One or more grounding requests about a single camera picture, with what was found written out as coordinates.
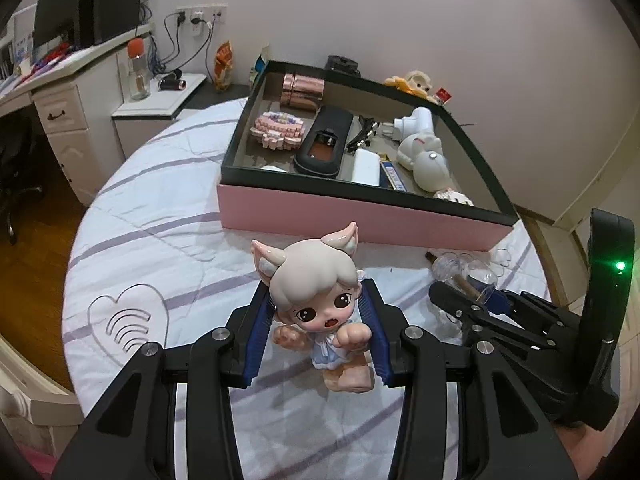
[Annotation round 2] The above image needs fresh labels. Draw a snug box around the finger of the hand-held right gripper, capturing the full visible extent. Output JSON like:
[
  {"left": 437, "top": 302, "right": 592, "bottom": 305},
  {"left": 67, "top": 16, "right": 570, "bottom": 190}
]
[
  {"left": 486, "top": 289, "right": 557, "bottom": 322},
  {"left": 429, "top": 281, "right": 555, "bottom": 362}
]

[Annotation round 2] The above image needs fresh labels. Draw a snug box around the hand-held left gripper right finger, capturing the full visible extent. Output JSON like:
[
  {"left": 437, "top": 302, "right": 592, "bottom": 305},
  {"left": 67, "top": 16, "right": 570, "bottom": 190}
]
[{"left": 356, "top": 279, "right": 581, "bottom": 480}]

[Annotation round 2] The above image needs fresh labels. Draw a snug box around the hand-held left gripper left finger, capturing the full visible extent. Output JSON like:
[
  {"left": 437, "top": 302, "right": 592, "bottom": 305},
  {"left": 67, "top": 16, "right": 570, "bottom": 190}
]
[{"left": 50, "top": 280, "right": 277, "bottom": 480}]

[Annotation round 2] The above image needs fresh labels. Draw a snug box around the clear glass bottle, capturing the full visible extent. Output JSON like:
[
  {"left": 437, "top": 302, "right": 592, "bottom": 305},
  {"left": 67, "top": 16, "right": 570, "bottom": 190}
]
[{"left": 425, "top": 251, "right": 501, "bottom": 343}]

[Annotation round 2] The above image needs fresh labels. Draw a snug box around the cat-eared doll figure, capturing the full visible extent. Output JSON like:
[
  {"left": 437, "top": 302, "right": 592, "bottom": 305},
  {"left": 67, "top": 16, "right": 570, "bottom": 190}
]
[{"left": 250, "top": 220, "right": 377, "bottom": 397}]

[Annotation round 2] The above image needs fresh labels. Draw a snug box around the pink box with dark rim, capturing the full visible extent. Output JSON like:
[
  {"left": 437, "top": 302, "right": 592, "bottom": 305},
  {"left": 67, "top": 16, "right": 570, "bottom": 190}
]
[{"left": 217, "top": 60, "right": 521, "bottom": 252}]

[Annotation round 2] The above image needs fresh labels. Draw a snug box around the blue small box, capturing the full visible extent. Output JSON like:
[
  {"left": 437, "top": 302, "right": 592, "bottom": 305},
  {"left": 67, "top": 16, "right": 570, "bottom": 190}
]
[{"left": 377, "top": 157, "right": 408, "bottom": 193}]

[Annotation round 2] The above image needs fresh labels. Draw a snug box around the white rabbit night light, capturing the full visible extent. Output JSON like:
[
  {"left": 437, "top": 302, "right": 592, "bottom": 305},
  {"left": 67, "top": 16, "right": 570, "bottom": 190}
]
[{"left": 397, "top": 132, "right": 451, "bottom": 192}]

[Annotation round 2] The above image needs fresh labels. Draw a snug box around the white charger block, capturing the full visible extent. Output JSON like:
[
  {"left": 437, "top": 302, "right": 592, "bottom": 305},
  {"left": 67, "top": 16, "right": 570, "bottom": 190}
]
[{"left": 350, "top": 149, "right": 381, "bottom": 187}]

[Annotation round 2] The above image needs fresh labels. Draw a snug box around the black glasses case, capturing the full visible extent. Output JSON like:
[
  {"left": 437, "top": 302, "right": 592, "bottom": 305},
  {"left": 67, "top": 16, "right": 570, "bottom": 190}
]
[{"left": 294, "top": 105, "right": 353, "bottom": 177}]

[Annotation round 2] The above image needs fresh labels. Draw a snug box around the white plug-in night light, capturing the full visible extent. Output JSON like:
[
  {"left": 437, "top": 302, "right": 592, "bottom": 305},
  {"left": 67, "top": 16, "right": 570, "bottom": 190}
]
[{"left": 382, "top": 107, "right": 435, "bottom": 142}]

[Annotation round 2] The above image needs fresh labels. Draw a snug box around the rose gold metal cylinder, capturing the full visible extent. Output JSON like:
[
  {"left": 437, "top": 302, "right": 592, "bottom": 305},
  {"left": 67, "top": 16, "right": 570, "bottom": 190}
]
[{"left": 280, "top": 72, "right": 327, "bottom": 111}]

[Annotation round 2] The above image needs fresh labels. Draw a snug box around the person's right forearm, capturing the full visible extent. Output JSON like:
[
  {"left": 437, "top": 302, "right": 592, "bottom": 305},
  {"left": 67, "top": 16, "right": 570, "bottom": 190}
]
[{"left": 552, "top": 420, "right": 621, "bottom": 480}]

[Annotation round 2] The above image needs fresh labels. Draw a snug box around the white bedside table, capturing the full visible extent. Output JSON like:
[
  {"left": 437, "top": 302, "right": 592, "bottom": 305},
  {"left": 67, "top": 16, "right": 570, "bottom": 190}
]
[{"left": 111, "top": 72, "right": 208, "bottom": 163}]

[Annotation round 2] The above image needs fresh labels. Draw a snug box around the beige plush toy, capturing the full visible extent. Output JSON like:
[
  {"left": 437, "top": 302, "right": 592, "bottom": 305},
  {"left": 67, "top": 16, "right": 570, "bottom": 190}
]
[{"left": 404, "top": 71, "right": 435, "bottom": 98}]

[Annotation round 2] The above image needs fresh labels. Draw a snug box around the blue and white packet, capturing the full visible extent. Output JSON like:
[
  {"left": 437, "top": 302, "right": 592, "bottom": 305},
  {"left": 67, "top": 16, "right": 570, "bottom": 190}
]
[{"left": 248, "top": 45, "right": 271, "bottom": 86}]

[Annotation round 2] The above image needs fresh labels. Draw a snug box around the black gadget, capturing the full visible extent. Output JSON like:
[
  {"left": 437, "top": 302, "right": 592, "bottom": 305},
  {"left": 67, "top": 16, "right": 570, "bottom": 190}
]
[{"left": 326, "top": 55, "right": 360, "bottom": 77}]

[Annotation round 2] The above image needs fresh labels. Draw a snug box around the orange snack bag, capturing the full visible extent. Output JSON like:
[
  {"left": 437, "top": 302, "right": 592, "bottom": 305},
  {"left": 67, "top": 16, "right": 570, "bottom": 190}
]
[{"left": 214, "top": 41, "right": 236, "bottom": 92}]

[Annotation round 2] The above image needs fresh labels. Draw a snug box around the white desk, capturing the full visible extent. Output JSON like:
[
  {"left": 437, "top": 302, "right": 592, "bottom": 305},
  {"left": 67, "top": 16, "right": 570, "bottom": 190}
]
[{"left": 0, "top": 25, "right": 156, "bottom": 206}]

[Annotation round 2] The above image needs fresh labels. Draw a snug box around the orange-capped water bottle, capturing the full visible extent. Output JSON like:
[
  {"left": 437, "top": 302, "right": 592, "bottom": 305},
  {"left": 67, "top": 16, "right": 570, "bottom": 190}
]
[{"left": 127, "top": 37, "right": 152, "bottom": 101}]

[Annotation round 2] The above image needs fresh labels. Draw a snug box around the black office chair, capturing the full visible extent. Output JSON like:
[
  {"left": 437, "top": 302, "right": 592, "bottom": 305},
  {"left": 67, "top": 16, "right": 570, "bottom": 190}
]
[{"left": 0, "top": 110, "right": 43, "bottom": 246}]

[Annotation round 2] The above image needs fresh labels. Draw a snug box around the black computer tower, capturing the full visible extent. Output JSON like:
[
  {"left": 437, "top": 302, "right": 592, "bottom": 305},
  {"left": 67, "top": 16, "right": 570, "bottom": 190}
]
[{"left": 77, "top": 0, "right": 146, "bottom": 46}]

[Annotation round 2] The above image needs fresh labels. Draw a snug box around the black computer monitor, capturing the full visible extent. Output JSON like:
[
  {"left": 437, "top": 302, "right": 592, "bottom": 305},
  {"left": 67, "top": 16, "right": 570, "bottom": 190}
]
[{"left": 32, "top": 0, "right": 83, "bottom": 48}]

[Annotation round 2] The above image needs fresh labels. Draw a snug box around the white bed frame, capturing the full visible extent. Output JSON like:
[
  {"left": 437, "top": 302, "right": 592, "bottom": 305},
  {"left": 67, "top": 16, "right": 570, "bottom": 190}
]
[{"left": 0, "top": 335, "right": 86, "bottom": 426}]

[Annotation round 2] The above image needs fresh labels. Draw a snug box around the black power cable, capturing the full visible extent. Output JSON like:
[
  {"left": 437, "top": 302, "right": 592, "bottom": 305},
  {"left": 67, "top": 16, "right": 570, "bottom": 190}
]
[{"left": 150, "top": 10, "right": 217, "bottom": 77}]

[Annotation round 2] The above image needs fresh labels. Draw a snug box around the white wall socket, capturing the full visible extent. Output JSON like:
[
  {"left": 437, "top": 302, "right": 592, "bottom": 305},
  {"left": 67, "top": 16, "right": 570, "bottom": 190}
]
[{"left": 176, "top": 4, "right": 228, "bottom": 26}]

